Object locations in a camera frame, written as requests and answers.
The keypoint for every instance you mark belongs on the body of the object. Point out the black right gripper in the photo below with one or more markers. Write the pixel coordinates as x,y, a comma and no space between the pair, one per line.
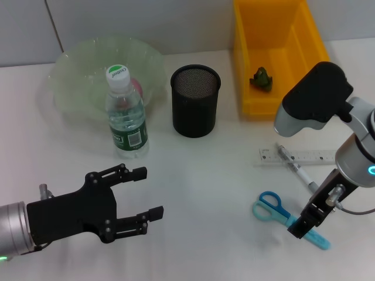
322,202

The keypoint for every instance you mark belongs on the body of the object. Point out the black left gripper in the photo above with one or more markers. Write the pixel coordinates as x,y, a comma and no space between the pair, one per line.
76,213

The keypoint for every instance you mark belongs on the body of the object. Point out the blue scissors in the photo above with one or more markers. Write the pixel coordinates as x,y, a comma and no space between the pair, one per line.
269,205

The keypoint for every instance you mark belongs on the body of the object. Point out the water bottle green label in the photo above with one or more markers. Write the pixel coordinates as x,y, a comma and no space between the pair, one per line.
129,137

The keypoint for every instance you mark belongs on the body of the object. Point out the green plastic wrapper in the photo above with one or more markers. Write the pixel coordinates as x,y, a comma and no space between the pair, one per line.
260,79

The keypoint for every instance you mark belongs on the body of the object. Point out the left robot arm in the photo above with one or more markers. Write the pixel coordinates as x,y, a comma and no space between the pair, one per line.
14,228

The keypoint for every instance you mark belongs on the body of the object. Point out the white grey ballpoint pen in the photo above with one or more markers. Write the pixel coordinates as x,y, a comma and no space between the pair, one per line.
301,175

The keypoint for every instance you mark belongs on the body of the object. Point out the clear plastic ruler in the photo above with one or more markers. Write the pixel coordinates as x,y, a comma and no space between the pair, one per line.
319,156

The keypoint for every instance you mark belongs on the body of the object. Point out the black mesh pen holder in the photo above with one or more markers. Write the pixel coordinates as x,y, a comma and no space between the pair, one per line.
194,117

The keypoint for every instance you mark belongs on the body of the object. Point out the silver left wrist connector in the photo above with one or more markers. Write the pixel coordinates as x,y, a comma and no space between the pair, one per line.
45,191

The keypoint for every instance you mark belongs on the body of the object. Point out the pale green plastic bowl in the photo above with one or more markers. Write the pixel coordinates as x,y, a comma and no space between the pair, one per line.
82,73

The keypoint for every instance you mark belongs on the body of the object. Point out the yellow plastic storage bin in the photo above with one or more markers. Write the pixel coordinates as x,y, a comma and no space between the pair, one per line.
263,44

